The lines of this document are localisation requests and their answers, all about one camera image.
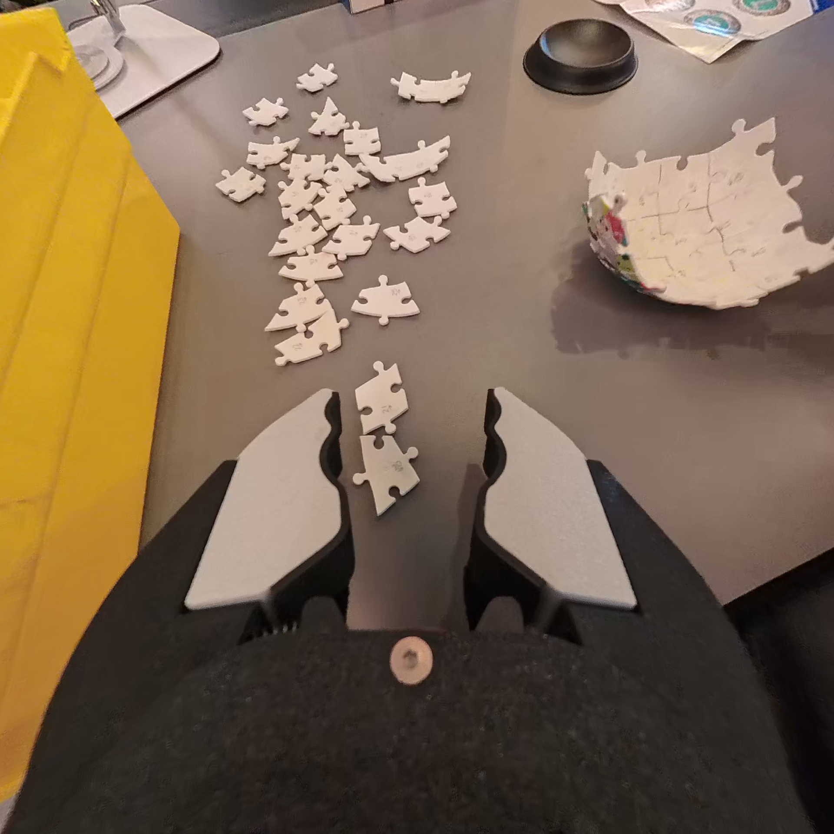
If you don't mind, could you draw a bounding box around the black round puzzle stand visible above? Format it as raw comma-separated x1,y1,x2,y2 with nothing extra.
523,20,637,96

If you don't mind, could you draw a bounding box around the joined white puzzle strip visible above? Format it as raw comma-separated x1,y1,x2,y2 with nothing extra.
390,70,472,105

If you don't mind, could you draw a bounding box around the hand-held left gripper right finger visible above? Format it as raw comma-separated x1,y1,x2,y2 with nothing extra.
464,387,638,642

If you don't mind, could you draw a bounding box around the pile of white puzzle pieces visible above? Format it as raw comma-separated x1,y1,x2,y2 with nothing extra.
215,63,459,366

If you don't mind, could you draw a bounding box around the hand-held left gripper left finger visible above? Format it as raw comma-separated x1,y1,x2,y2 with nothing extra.
184,389,356,642

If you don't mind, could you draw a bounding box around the white paper instruction sheet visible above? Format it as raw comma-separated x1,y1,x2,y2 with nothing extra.
593,0,815,64

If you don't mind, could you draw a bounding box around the white metal stand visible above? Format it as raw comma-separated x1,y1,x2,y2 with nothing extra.
65,0,220,120

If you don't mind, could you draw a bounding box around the yellow plastic bin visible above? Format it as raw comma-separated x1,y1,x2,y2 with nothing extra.
0,7,181,802

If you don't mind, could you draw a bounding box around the assembled curved puzzle ball section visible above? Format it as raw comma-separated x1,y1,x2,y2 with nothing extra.
582,117,834,310

